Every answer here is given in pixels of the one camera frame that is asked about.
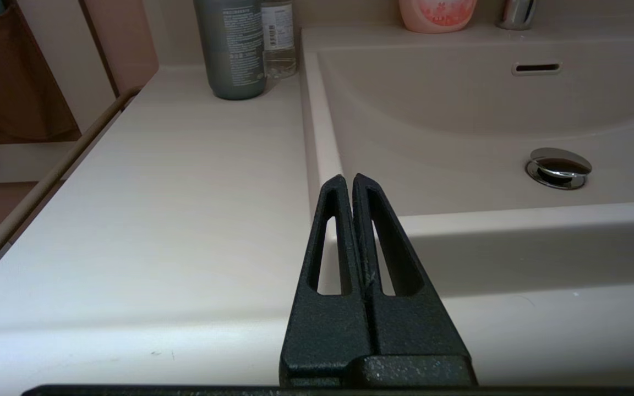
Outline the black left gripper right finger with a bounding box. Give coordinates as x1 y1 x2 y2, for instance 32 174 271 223
352 174 472 358

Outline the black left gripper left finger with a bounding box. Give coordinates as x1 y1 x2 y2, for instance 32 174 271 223
280 174 376 387

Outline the chrome faucet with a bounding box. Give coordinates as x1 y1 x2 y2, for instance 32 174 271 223
496 0 538 30

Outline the white ceramic sink basin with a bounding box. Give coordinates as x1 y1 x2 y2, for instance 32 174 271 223
298 22 634 298

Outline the chrome drain stopper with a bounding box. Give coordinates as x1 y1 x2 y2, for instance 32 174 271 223
526 147 593 191

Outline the grey pump bottle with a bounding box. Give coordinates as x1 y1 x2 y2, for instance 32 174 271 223
193 0 267 101

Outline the clear empty plastic bottle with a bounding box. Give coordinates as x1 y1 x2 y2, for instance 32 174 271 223
260 0 298 79

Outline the pink hand soap pump bottle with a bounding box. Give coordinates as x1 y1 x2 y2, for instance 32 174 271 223
398 0 478 34

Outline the brown slipper holder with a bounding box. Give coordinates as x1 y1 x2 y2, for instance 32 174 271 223
0 0 81 146

